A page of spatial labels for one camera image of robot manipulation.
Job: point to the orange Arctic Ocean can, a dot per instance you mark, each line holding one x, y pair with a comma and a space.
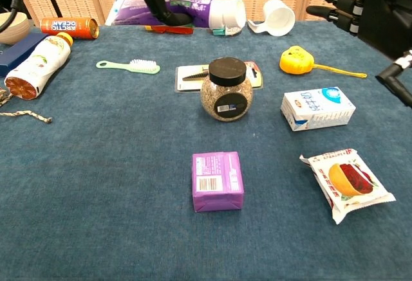
64, 27

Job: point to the white mug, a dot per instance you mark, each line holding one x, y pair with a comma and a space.
280, 17

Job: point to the white blue milk carton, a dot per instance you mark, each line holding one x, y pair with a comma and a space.
315, 110

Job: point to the beige bowl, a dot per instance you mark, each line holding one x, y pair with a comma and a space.
16, 33

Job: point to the mint green brush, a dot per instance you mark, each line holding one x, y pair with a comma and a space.
141, 67

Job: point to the round glass jar black lid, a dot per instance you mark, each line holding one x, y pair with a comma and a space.
225, 101

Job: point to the blue table cloth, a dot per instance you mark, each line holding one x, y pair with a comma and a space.
128, 229

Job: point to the white pastry snack packet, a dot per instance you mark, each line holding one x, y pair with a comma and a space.
351, 184

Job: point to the bear-shaped honey bottle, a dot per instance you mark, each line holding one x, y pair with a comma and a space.
174, 30

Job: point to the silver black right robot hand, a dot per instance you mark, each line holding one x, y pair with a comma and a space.
386, 11

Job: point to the white drink bottle yellow cap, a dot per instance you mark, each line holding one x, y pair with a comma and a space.
42, 60

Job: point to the yellow tape measure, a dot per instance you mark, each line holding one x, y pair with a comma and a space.
296, 60

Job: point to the clear jar of binder clips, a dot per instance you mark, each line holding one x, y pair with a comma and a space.
222, 31

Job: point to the purple white toothpaste tube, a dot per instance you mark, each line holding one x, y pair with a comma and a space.
225, 12

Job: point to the carded black tool pack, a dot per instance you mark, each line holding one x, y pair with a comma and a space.
190, 78

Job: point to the navy blue long box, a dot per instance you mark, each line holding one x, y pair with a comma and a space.
16, 51

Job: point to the purple soap box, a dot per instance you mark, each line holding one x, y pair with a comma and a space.
215, 181

